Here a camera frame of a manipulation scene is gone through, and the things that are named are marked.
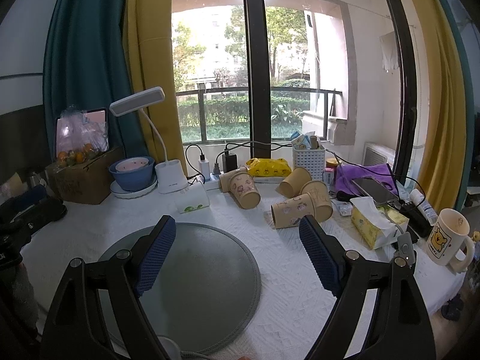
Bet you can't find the brown paper cup patterned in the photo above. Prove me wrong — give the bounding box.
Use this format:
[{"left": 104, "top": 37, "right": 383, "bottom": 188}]
[{"left": 271, "top": 193, "right": 316, "bottom": 229}]

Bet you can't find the brown paper cup tilted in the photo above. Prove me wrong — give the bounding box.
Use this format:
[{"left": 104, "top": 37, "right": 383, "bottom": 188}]
[{"left": 300, "top": 180, "right": 333, "bottom": 222}]

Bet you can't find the brown paper cup plain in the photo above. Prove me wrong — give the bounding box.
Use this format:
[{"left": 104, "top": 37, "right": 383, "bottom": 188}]
[{"left": 277, "top": 167, "right": 312, "bottom": 198}]

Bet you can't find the white paper cup green print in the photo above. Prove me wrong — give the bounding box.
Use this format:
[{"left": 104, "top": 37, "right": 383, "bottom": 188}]
[{"left": 173, "top": 182, "right": 210, "bottom": 214}]

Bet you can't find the brown paper cup lying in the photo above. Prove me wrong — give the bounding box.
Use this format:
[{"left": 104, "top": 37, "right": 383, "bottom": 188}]
[{"left": 229, "top": 172, "right": 260, "bottom": 210}]

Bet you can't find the brown paper cup behind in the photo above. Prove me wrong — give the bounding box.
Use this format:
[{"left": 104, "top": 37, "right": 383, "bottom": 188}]
[{"left": 219, "top": 166, "right": 247, "bottom": 193}]

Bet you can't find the white bear mug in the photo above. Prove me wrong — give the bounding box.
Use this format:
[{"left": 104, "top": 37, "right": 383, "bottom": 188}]
[{"left": 426, "top": 208, "right": 475, "bottom": 273}]

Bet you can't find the yellow tissue box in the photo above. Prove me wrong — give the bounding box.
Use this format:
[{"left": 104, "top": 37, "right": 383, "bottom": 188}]
[{"left": 351, "top": 197, "right": 409, "bottom": 250}]

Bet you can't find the black bag left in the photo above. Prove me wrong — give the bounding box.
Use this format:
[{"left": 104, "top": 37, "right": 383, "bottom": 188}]
[{"left": 1, "top": 185, "right": 68, "bottom": 272}]

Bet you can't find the white tube bottle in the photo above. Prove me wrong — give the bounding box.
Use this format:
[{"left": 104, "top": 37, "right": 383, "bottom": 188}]
[{"left": 409, "top": 189, "right": 438, "bottom": 226}]

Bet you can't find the round grey placemat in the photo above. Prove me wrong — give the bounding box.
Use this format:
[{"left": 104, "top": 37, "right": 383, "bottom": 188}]
[{"left": 97, "top": 222, "right": 262, "bottom": 355}]

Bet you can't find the white plate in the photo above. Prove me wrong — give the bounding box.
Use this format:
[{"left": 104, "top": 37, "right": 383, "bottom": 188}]
[{"left": 110, "top": 175, "right": 158, "bottom": 199}]

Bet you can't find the cardboard box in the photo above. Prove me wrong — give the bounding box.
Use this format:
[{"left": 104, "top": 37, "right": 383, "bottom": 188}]
[{"left": 46, "top": 147, "right": 124, "bottom": 205}]

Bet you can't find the yellow curtain right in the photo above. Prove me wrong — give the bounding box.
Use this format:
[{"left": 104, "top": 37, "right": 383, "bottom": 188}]
[{"left": 412, "top": 0, "right": 466, "bottom": 211}]

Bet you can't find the yellow curtain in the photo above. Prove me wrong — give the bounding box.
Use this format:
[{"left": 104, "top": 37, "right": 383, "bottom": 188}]
[
  {"left": 123, "top": 0, "right": 187, "bottom": 172},
  {"left": 412, "top": 0, "right": 466, "bottom": 211}
]

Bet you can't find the purple cloth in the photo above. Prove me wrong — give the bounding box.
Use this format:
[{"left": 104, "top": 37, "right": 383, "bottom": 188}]
[{"left": 334, "top": 163, "right": 398, "bottom": 196}]

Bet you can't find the blue bowl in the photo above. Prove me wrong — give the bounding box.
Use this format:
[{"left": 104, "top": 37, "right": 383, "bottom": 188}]
[{"left": 108, "top": 157, "right": 155, "bottom": 192}]

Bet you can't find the pink bowl inside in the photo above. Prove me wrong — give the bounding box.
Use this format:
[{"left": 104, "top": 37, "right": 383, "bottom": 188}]
[{"left": 115, "top": 157, "right": 149, "bottom": 172}]

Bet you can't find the white desk lamp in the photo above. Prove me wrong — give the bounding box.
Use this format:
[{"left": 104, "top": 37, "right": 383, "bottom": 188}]
[{"left": 109, "top": 86, "right": 188, "bottom": 194}]

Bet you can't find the white plastic basket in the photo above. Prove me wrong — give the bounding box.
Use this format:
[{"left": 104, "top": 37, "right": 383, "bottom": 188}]
[{"left": 292, "top": 144, "right": 326, "bottom": 180}]

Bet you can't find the white power strip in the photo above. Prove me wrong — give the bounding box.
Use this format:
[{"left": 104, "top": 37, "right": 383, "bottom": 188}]
[{"left": 187, "top": 173, "right": 221, "bottom": 191}]

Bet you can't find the plastic bag of fruit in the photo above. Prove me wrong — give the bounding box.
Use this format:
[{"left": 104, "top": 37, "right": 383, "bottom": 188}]
[{"left": 55, "top": 106, "right": 109, "bottom": 168}]

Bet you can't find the white charger plug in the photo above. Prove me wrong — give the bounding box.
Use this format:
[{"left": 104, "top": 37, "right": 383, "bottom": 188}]
[{"left": 199, "top": 153, "right": 211, "bottom": 183}]

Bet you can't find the yellow snack bag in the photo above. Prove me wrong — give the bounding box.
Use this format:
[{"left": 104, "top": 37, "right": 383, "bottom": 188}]
[{"left": 246, "top": 158, "right": 291, "bottom": 178}]

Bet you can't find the black power adapter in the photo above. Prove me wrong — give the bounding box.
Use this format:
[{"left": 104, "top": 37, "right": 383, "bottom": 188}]
[{"left": 222, "top": 150, "right": 239, "bottom": 173}]

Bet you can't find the black balcony railing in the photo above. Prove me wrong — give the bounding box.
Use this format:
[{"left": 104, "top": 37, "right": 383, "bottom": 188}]
[{"left": 176, "top": 85, "right": 343, "bottom": 144}]

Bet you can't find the teal curtain left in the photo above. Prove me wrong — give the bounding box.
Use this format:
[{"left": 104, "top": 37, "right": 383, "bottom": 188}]
[{"left": 42, "top": 0, "right": 133, "bottom": 151}]

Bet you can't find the yellow curtain left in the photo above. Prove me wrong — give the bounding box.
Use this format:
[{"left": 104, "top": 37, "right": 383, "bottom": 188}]
[{"left": 123, "top": 0, "right": 187, "bottom": 172}]

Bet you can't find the black cable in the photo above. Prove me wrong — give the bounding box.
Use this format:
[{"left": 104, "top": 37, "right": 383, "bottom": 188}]
[{"left": 184, "top": 140, "right": 297, "bottom": 177}]

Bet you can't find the black window frame post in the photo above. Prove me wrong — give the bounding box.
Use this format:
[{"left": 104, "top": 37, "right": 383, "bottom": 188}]
[{"left": 243, "top": 0, "right": 272, "bottom": 158}]

